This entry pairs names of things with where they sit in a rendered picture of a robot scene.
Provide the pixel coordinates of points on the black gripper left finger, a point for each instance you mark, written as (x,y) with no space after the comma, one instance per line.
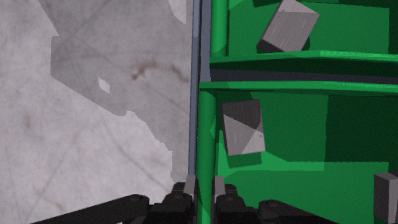
(132,209)

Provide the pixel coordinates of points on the green bin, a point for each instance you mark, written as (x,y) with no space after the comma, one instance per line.
(324,141)
(367,27)

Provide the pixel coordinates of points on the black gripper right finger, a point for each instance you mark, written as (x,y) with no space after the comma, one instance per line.
(229,208)

